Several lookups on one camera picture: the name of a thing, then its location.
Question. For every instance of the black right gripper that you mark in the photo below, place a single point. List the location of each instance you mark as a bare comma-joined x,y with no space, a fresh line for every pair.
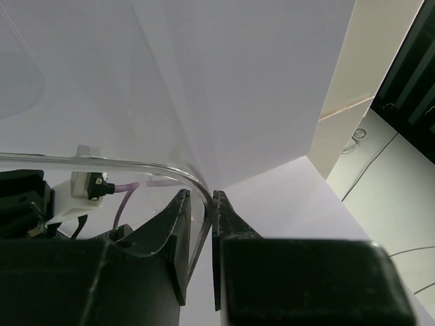
27,204

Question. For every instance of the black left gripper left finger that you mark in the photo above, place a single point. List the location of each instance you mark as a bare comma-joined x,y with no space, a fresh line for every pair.
138,280

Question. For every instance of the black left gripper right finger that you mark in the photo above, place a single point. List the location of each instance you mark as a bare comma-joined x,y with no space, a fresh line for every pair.
285,281

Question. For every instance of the clear plastic containers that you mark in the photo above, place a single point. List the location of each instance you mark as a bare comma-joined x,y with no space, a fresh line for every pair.
84,73

